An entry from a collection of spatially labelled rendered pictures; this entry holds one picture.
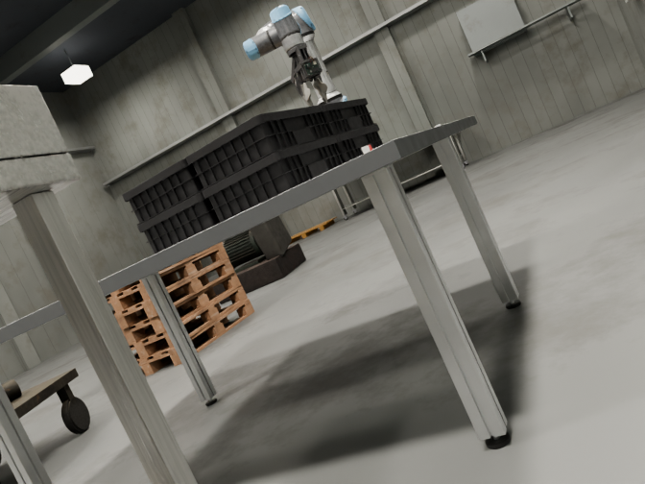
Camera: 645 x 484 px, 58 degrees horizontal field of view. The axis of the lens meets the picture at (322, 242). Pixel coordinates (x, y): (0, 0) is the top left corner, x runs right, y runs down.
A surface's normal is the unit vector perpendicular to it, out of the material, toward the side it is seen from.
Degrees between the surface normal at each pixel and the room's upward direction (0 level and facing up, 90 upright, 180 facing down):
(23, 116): 90
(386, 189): 90
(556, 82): 90
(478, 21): 90
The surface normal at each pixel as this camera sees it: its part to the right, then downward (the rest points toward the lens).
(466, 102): -0.33, 0.23
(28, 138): 0.85, -0.36
